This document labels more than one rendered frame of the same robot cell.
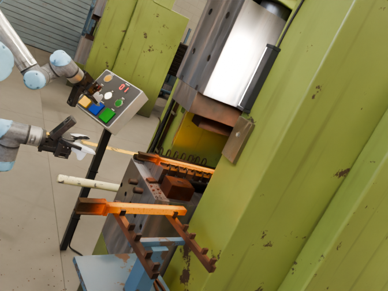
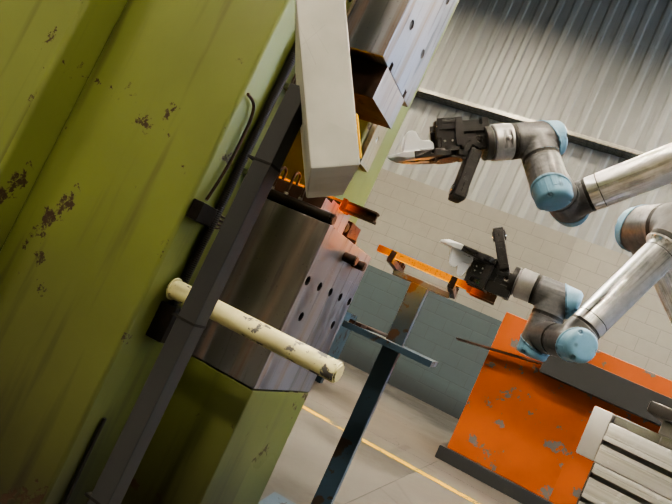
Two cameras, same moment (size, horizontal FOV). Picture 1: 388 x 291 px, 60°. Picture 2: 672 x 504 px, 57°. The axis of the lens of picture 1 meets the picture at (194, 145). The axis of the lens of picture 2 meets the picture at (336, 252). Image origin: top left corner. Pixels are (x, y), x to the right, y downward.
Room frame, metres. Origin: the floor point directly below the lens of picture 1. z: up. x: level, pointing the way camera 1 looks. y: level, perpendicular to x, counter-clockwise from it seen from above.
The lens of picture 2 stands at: (2.38, 1.57, 0.74)
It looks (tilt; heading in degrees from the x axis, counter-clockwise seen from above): 4 degrees up; 236
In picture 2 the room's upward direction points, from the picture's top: 25 degrees clockwise
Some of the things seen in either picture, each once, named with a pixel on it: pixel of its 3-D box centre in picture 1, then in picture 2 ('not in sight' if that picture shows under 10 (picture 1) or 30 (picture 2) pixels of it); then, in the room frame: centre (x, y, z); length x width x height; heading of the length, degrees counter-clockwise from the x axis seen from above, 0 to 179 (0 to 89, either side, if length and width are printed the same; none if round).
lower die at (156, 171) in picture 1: (190, 172); (272, 191); (1.59, -0.04, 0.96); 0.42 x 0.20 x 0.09; 123
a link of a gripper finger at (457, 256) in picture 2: (78, 141); (455, 255); (1.31, 0.45, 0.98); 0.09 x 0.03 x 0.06; 159
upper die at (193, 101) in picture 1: (220, 108); (325, 80); (1.59, -0.04, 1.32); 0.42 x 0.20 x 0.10; 123
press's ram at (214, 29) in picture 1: (247, 60); (365, 13); (1.56, -0.06, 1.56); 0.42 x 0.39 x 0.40; 123
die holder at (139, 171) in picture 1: (175, 223); (238, 277); (1.55, -0.08, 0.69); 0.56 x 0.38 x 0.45; 123
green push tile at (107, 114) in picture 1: (107, 115); not in sight; (1.74, 0.49, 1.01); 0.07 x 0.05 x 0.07; 58
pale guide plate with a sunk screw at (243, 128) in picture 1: (237, 139); (372, 144); (1.28, -0.15, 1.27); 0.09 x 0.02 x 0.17; 33
